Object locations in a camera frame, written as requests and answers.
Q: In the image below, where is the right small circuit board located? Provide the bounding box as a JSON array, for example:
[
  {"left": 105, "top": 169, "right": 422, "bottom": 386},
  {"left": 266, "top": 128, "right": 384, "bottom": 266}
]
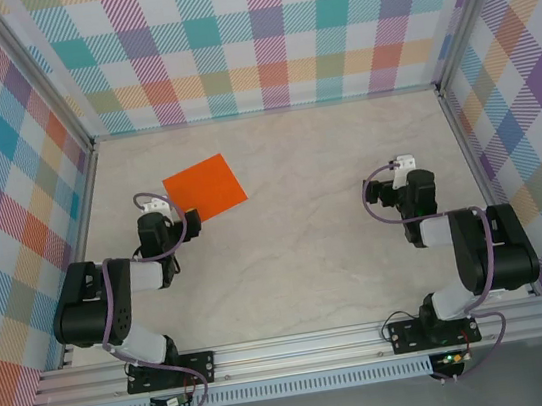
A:
[{"left": 436, "top": 350, "right": 471, "bottom": 367}]

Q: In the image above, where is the left aluminium corner post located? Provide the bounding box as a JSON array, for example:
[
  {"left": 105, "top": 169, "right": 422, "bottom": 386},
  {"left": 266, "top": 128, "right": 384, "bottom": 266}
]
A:
[{"left": 0, "top": 0, "right": 98, "bottom": 164}]

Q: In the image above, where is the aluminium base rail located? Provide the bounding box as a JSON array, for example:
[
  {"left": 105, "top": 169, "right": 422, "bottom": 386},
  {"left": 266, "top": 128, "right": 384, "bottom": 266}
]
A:
[{"left": 26, "top": 295, "right": 542, "bottom": 406}]

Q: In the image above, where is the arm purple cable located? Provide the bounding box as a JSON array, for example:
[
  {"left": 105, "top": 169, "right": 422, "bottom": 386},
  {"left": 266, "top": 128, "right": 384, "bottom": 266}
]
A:
[
  {"left": 81, "top": 186, "right": 215, "bottom": 406},
  {"left": 357, "top": 148, "right": 516, "bottom": 392}
]

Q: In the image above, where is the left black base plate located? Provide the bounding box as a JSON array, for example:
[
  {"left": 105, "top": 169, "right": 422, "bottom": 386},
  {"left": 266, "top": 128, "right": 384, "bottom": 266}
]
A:
[{"left": 124, "top": 349, "right": 219, "bottom": 396}]

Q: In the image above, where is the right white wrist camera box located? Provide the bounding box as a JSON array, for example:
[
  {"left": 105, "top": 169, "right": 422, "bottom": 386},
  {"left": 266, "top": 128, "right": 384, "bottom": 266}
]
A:
[{"left": 392, "top": 152, "right": 421, "bottom": 186}]

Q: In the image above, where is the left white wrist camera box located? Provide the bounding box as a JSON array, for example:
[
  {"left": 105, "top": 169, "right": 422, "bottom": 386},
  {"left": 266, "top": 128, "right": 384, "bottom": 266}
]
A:
[{"left": 140, "top": 195, "right": 173, "bottom": 215}]

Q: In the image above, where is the right base black wire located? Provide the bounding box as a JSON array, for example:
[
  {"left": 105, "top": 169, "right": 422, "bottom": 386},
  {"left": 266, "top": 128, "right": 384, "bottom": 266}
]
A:
[{"left": 378, "top": 315, "right": 425, "bottom": 346}]

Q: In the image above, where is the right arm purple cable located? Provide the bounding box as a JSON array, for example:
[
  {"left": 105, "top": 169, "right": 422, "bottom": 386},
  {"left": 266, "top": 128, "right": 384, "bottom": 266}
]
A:
[{"left": 357, "top": 148, "right": 516, "bottom": 392}]

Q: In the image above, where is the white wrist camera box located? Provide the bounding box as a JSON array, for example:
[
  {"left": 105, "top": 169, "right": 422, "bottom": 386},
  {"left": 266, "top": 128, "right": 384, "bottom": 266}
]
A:
[
  {"left": 392, "top": 152, "right": 421, "bottom": 186},
  {"left": 140, "top": 195, "right": 173, "bottom": 215}
]

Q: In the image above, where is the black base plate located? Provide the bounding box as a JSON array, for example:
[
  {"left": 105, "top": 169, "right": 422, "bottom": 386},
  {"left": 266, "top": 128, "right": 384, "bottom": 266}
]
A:
[
  {"left": 124, "top": 349, "right": 219, "bottom": 396},
  {"left": 387, "top": 309, "right": 483, "bottom": 357}
]

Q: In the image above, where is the left aluminium side rail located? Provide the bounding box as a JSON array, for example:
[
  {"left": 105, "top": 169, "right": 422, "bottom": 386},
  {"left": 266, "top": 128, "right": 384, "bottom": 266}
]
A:
[{"left": 29, "top": 141, "right": 128, "bottom": 369}]

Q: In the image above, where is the aluminium side rail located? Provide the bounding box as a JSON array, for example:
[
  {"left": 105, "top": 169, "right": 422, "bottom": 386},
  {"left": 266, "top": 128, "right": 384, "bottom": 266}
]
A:
[
  {"left": 436, "top": 81, "right": 542, "bottom": 307},
  {"left": 29, "top": 141, "right": 128, "bottom": 369}
]

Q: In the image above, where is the left small circuit board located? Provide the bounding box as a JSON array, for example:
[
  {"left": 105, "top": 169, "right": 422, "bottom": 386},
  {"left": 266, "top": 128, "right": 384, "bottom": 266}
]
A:
[{"left": 149, "top": 393, "right": 195, "bottom": 406}]

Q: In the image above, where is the aluminium back rail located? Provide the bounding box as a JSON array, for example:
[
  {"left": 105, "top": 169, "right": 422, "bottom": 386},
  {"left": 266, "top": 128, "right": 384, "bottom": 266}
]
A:
[{"left": 88, "top": 82, "right": 443, "bottom": 144}]

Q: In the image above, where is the orange square paper sheet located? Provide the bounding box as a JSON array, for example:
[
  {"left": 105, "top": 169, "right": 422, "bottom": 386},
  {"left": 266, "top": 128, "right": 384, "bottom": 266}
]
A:
[{"left": 159, "top": 149, "right": 253, "bottom": 228}]

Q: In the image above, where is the small circuit board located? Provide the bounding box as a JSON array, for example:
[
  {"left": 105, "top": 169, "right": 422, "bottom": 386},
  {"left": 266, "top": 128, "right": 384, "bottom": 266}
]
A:
[
  {"left": 436, "top": 350, "right": 471, "bottom": 367},
  {"left": 149, "top": 393, "right": 195, "bottom": 406}
]

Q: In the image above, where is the slotted grey cable duct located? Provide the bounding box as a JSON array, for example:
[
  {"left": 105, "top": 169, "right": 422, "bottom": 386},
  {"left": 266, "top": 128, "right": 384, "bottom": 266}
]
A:
[{"left": 66, "top": 354, "right": 436, "bottom": 406}]

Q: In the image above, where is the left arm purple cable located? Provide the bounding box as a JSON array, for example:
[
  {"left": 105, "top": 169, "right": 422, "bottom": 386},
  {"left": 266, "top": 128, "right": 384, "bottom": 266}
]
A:
[{"left": 81, "top": 186, "right": 215, "bottom": 406}]

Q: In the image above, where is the aluminium corner post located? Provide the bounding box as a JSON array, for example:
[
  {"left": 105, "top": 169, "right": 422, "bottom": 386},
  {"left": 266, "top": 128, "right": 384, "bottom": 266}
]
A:
[
  {"left": 422, "top": 0, "right": 538, "bottom": 98},
  {"left": 0, "top": 0, "right": 98, "bottom": 164}
]

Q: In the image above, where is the right aluminium side rail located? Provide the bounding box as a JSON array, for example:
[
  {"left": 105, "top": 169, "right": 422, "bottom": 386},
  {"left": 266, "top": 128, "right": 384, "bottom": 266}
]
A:
[{"left": 436, "top": 81, "right": 542, "bottom": 307}]

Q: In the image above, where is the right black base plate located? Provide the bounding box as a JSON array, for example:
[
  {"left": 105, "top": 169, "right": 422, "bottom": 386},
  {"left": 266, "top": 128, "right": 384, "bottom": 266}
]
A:
[{"left": 387, "top": 309, "right": 483, "bottom": 357}]

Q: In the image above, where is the right aluminium corner post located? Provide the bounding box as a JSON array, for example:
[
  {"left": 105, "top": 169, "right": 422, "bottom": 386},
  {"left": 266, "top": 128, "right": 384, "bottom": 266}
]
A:
[{"left": 422, "top": 0, "right": 538, "bottom": 98}]

